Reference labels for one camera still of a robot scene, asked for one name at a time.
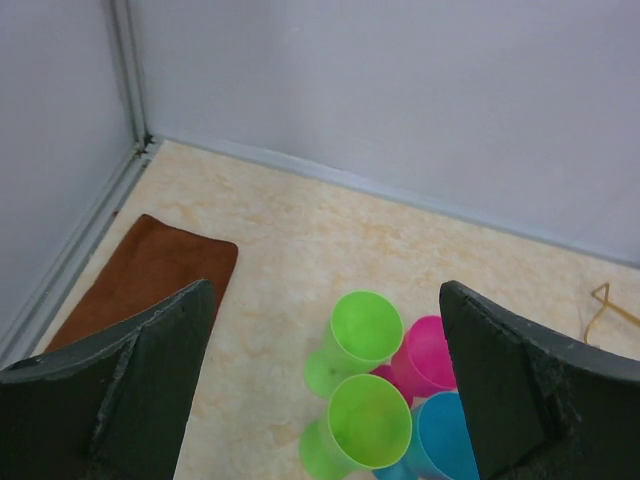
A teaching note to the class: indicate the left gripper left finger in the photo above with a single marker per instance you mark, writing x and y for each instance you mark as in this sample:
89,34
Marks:
113,405

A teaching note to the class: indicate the blue wine glass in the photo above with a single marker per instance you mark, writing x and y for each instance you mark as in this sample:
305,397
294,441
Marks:
440,446

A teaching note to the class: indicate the brown folded cloth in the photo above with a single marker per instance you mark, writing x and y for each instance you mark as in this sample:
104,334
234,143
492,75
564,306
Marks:
153,261

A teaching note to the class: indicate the pink wine glass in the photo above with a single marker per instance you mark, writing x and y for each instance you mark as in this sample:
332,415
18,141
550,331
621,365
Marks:
422,366

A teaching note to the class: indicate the gold wire glass rack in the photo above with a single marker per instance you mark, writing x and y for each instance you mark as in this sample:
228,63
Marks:
602,295

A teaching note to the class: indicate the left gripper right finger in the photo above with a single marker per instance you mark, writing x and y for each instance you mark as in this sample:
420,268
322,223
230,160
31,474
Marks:
539,404

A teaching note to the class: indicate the green wine glass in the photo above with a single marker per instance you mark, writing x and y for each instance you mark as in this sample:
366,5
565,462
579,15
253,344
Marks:
367,425
364,331

